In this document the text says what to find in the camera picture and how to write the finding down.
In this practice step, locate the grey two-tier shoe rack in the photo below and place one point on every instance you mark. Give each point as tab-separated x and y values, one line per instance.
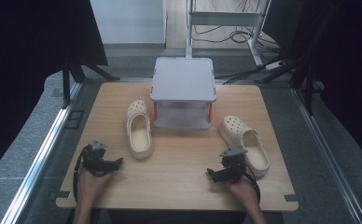
183	82

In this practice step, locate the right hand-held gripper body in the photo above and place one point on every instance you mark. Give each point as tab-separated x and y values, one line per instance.
233	163

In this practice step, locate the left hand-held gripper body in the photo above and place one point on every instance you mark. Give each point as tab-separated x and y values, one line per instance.
92	158

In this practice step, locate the white power strip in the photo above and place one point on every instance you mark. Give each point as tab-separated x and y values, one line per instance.
274	65

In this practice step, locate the person's left hand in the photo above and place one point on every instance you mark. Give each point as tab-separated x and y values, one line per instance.
90	186

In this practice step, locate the person's right hand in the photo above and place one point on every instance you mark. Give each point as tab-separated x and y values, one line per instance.
243	189

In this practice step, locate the black curtain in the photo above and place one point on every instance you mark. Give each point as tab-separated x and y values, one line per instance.
30	46
350	62

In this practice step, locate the white board panel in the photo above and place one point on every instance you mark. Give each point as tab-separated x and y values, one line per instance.
128	20

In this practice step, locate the black tripod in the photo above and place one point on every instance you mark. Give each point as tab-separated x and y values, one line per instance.
308	84
66	81

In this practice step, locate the cream clog shoe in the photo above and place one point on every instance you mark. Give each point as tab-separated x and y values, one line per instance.
139	130
247	143

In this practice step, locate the aluminium rail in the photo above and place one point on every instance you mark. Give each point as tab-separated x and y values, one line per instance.
37	161
328	155

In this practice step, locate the white metal stand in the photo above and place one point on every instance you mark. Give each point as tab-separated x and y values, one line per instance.
222	18

